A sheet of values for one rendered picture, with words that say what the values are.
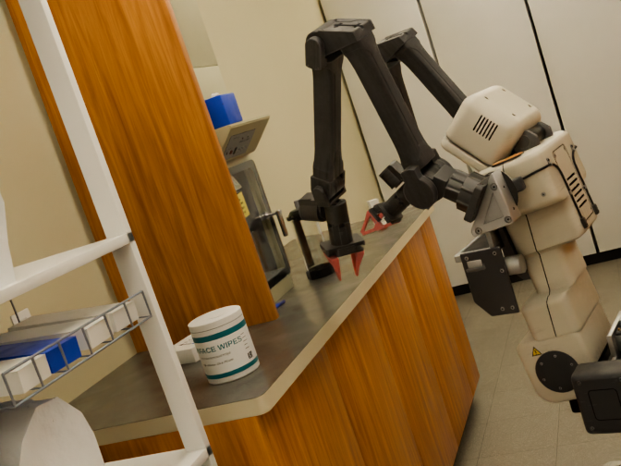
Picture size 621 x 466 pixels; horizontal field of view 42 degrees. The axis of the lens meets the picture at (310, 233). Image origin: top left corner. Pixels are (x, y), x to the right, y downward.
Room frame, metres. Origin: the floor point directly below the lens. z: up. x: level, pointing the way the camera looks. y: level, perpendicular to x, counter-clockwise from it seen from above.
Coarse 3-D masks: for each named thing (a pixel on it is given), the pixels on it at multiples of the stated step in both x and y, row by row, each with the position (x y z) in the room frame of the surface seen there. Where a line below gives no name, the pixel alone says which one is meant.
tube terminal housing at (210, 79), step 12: (204, 72) 2.56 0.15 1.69; (216, 72) 2.64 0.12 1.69; (204, 84) 2.54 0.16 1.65; (216, 84) 2.62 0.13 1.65; (204, 96) 2.51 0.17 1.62; (240, 156) 2.61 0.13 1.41; (288, 276) 2.66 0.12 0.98; (276, 288) 2.55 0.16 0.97; (288, 288) 2.63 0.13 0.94; (276, 300) 2.52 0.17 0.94
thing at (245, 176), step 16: (240, 176) 2.54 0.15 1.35; (256, 176) 2.64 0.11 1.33; (256, 192) 2.60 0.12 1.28; (256, 208) 2.57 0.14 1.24; (256, 224) 2.53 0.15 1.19; (272, 224) 2.64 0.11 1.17; (256, 240) 2.50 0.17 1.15; (272, 240) 2.60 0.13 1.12; (272, 256) 2.56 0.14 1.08; (272, 272) 2.53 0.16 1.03; (288, 272) 2.64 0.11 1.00
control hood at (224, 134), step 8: (248, 120) 2.46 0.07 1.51; (256, 120) 2.52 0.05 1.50; (264, 120) 2.60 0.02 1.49; (224, 128) 2.34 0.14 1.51; (232, 128) 2.35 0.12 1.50; (240, 128) 2.42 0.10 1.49; (248, 128) 2.48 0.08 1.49; (256, 128) 2.56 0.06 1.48; (264, 128) 2.64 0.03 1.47; (224, 136) 2.35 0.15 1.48; (256, 136) 2.60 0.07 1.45; (224, 144) 2.35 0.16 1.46; (256, 144) 2.64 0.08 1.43; (224, 152) 2.39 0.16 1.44; (248, 152) 2.60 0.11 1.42
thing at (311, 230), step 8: (296, 224) 2.66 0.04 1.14; (304, 224) 2.65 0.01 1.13; (312, 224) 2.66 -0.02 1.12; (296, 232) 2.67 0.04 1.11; (304, 232) 2.65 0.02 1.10; (312, 232) 2.66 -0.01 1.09; (320, 232) 2.67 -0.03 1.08; (304, 240) 2.66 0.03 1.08; (312, 240) 2.65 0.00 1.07; (320, 240) 2.66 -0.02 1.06; (304, 248) 2.66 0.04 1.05; (312, 248) 2.65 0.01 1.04; (320, 248) 2.66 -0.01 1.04; (304, 256) 2.67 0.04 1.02; (312, 256) 2.65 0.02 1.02; (320, 256) 2.65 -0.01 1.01; (312, 264) 2.66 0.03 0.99; (320, 264) 2.65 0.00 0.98; (328, 264) 2.66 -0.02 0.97
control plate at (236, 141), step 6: (246, 132) 2.48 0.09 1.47; (252, 132) 2.54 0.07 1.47; (234, 138) 2.40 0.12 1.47; (240, 138) 2.46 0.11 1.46; (246, 138) 2.51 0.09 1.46; (228, 144) 2.39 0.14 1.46; (234, 144) 2.43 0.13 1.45; (240, 144) 2.49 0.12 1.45; (246, 144) 2.54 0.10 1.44; (228, 150) 2.41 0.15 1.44; (234, 150) 2.46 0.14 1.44; (240, 150) 2.52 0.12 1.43; (246, 150) 2.57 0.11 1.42; (228, 156) 2.44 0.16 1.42; (234, 156) 2.49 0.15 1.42
